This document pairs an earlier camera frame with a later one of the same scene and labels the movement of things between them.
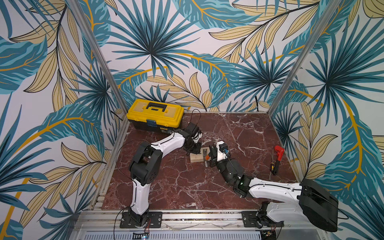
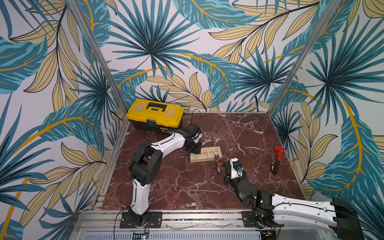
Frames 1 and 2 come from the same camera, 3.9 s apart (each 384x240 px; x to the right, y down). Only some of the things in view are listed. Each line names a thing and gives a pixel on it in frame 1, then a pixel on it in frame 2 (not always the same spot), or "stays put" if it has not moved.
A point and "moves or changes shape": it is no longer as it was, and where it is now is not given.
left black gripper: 198,147 stays put
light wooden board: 199,157 stays put
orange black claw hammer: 206,157 moves or changes shape
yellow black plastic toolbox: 155,116 stays put
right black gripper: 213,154 -> 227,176
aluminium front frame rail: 105,221 stays put
